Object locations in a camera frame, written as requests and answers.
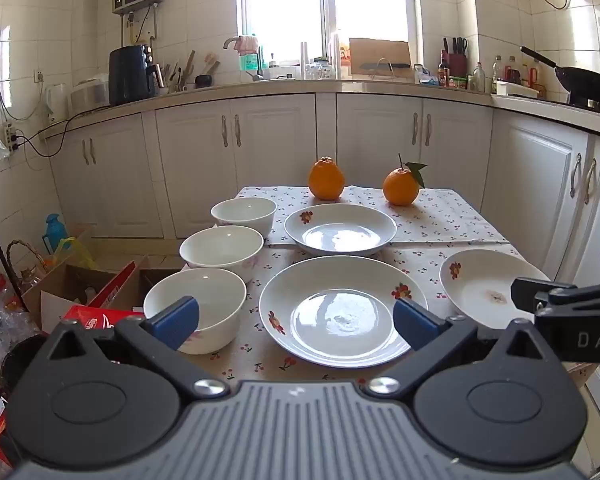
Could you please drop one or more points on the white rice cooker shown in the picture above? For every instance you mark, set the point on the white rice cooker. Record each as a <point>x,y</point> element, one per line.
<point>89,94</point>

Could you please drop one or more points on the white plate with fruit print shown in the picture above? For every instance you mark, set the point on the white plate with fruit print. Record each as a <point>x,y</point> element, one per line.
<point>340,232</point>
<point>480,280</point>
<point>330,310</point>

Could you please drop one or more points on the glass bottle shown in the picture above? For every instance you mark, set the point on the glass bottle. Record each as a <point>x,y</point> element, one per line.
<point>479,79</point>

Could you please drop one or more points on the white power strip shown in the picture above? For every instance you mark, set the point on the white power strip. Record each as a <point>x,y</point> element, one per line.
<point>7,136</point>

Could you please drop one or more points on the red carton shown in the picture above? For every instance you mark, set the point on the red carton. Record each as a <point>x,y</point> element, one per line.
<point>100,317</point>

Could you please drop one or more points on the white electric kettle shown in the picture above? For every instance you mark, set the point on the white electric kettle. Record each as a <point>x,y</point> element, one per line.
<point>55,104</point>

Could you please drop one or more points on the black wok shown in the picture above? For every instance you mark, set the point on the black wok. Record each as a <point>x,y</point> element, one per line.
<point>585,82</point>

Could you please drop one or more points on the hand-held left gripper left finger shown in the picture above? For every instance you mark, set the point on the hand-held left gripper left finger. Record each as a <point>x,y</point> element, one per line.
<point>177,321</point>

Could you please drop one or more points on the blue thermos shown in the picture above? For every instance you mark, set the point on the blue thermos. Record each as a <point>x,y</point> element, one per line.
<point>55,234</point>

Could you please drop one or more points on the yellow plastic bag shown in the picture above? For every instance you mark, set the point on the yellow plastic bag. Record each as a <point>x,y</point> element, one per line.
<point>75,254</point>

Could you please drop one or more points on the black kitchen knife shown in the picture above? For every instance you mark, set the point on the black kitchen knife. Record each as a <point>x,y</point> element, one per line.
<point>385,66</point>

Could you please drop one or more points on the red knife block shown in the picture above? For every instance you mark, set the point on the red knife block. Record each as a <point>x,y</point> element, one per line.
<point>455,65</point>

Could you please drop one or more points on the wooden cutting board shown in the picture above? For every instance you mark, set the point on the wooden cutting board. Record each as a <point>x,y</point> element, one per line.
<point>380,52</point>

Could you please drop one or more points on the white bowl with pink flowers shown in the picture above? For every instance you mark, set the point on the white bowl with pink flowers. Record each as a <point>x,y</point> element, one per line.
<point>221,250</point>
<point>215,305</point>
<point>243,216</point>

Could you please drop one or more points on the brown cardboard box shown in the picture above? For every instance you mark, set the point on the brown cardboard box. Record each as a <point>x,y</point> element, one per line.
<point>67,287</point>

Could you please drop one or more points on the kitchen window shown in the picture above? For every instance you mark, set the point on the kitchen window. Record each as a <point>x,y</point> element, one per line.
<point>290,5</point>

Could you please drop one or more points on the orange with green leaf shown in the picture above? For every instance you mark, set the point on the orange with green leaf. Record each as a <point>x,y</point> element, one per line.
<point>401,186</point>

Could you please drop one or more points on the white box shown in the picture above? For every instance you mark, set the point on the white box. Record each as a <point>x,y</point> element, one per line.
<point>517,89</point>

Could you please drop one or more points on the cherry print tablecloth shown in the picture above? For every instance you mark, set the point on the cherry print tablecloth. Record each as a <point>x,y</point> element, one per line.
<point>440,220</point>

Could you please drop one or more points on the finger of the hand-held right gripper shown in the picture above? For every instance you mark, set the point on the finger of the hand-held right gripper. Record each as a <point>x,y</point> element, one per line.
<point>530,292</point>

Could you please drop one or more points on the wicker basket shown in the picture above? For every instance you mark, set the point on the wicker basket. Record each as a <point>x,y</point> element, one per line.
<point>24,272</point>

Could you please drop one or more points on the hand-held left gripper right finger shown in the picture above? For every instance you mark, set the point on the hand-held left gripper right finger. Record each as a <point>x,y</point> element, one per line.
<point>414,322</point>

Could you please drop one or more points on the pink cloth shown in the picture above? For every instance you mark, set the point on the pink cloth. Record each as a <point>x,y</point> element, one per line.
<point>246,44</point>

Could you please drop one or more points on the dark blue air fryer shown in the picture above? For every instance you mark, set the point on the dark blue air fryer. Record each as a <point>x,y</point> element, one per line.
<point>130,76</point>

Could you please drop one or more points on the orange with pointed top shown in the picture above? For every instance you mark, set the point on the orange with pointed top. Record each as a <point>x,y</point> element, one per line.
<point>326,179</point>

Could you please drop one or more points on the sink faucet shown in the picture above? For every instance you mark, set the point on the sink faucet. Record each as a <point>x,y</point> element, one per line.
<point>228,42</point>

